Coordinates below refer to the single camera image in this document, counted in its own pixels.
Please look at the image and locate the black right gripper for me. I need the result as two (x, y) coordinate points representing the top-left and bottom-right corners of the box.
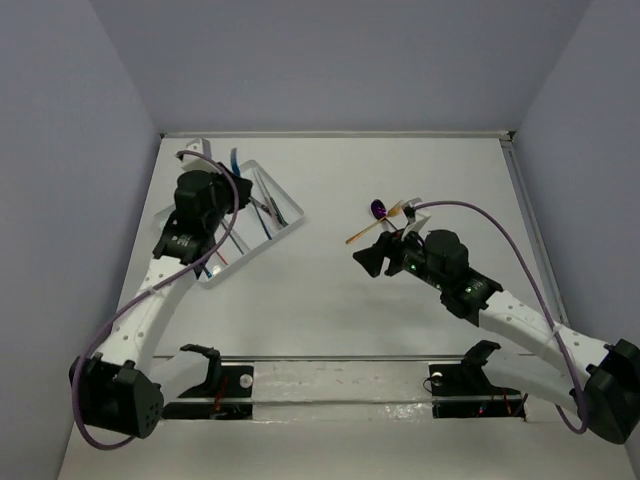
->
(351, 222), (447, 291)

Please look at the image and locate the dark grey chopstick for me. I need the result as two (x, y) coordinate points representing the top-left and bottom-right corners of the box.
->
(230, 233), (245, 255)

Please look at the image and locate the gold spoon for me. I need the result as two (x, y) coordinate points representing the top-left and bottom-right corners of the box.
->
(345, 201), (403, 245)

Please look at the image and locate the orange chopstick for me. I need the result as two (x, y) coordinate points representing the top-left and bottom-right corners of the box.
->
(216, 252), (228, 265)

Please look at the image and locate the pink handled knife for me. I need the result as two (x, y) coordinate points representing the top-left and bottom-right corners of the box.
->
(268, 196), (283, 225)

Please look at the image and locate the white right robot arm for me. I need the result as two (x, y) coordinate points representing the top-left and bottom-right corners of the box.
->
(353, 230), (639, 444)

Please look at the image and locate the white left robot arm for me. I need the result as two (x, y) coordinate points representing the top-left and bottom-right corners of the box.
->
(69, 166), (252, 451)

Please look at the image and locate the purple spoon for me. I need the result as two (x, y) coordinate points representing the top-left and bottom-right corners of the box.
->
(370, 199), (397, 231)

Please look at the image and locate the white cutlery tray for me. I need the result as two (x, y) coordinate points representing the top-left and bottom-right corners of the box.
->
(154, 159), (307, 291)

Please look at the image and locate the dark handled knife in tray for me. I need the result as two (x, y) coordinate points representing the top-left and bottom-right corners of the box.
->
(250, 197), (271, 215)

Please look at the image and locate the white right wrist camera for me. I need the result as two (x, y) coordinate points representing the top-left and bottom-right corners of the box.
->
(401, 197), (431, 240)

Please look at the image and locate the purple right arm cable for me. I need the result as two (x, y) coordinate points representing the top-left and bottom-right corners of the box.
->
(404, 199), (590, 435)

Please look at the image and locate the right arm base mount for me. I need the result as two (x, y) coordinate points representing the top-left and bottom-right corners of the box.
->
(422, 340), (528, 420)

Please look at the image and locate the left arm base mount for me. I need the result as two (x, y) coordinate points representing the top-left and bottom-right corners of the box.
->
(162, 360), (255, 421)

